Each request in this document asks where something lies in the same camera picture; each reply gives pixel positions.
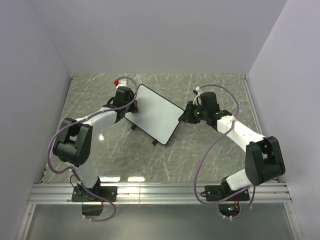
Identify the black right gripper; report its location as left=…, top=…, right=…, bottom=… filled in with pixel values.
left=178, top=101, right=208, bottom=125

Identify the red and black eraser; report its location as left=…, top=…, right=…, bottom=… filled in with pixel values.
left=131, top=109, right=139, bottom=114

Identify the small black-framed whiteboard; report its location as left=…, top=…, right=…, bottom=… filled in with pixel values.
left=125, top=84, right=184, bottom=145

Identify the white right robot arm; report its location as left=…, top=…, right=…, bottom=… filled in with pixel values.
left=178, top=92, right=286, bottom=200

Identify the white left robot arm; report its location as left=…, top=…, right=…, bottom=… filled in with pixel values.
left=52, top=86, right=138, bottom=201

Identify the right whiteboard stand foot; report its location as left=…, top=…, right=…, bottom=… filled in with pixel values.
left=152, top=139, right=158, bottom=146

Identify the aluminium right side rail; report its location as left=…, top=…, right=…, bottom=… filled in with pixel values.
left=241, top=75, right=263, bottom=134

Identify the aluminium rail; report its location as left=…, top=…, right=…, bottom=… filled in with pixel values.
left=16, top=181, right=304, bottom=240
left=241, top=75, right=263, bottom=134

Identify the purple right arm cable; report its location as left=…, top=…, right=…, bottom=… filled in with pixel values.
left=193, top=84, right=256, bottom=221

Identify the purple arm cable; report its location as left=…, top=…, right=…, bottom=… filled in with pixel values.
left=193, top=84, right=256, bottom=221
left=47, top=76, right=138, bottom=222

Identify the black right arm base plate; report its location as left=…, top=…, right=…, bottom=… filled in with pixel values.
left=200, top=185, right=250, bottom=202

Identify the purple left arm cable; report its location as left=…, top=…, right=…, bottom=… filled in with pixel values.
left=47, top=76, right=138, bottom=222

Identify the aluminium front rail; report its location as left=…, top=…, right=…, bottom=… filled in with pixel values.
left=16, top=181, right=304, bottom=240

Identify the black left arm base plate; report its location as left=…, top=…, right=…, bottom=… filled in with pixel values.
left=71, top=185, right=118, bottom=202

